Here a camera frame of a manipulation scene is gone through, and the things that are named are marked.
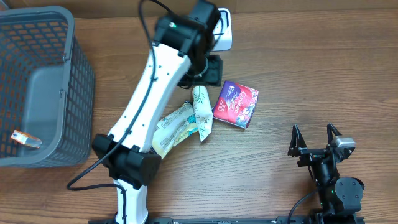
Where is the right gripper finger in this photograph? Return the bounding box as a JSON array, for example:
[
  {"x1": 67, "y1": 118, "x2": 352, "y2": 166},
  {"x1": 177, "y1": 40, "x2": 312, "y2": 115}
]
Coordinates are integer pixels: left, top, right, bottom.
[
  {"x1": 287, "y1": 125, "x2": 308, "y2": 157},
  {"x1": 326, "y1": 123, "x2": 341, "y2": 146}
]

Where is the white tube with gold cap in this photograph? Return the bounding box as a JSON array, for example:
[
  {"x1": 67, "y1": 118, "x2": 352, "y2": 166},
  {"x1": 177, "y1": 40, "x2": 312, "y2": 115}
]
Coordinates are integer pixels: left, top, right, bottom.
[{"x1": 192, "y1": 86, "x2": 213, "y2": 142}]

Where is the red purple pad package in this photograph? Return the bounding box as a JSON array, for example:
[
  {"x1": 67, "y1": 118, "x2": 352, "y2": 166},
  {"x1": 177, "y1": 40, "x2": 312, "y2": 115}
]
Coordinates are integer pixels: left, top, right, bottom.
[{"x1": 212, "y1": 80, "x2": 259, "y2": 129}]

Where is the yellow white snack bag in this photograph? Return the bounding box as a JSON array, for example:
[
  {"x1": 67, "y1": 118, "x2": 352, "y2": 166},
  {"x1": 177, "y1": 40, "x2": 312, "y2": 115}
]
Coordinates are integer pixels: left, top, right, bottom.
[{"x1": 152, "y1": 102, "x2": 198, "y2": 158}]

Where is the small orange tissue pack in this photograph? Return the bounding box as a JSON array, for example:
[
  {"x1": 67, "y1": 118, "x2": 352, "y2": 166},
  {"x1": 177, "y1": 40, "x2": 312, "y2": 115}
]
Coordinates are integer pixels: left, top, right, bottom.
[{"x1": 11, "y1": 130, "x2": 42, "y2": 148}]

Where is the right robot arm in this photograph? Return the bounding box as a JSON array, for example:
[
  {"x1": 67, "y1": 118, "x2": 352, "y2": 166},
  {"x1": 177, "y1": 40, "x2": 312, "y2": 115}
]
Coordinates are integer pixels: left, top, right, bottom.
[{"x1": 285, "y1": 123, "x2": 364, "y2": 223}]

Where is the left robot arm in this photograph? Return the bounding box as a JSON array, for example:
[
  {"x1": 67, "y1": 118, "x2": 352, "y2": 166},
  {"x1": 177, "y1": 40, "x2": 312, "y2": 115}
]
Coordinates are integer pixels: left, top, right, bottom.
[{"x1": 91, "y1": 1, "x2": 222, "y2": 223}]

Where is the white barcode scanner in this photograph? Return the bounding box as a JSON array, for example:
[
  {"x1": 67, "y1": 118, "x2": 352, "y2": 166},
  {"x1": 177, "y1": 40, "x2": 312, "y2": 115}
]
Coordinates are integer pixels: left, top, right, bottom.
[{"x1": 213, "y1": 7, "x2": 233, "y2": 52}]

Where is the grey plastic shopping basket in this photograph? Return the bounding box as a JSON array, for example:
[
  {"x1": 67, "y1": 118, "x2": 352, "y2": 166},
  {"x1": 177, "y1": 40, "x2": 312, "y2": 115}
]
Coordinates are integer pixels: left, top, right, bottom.
[{"x1": 1, "y1": 6, "x2": 95, "y2": 168}]

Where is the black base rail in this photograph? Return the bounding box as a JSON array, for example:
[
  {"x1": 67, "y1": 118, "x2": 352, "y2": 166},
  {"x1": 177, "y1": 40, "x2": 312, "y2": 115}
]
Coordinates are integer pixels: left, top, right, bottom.
[{"x1": 88, "y1": 216, "x2": 365, "y2": 224}]

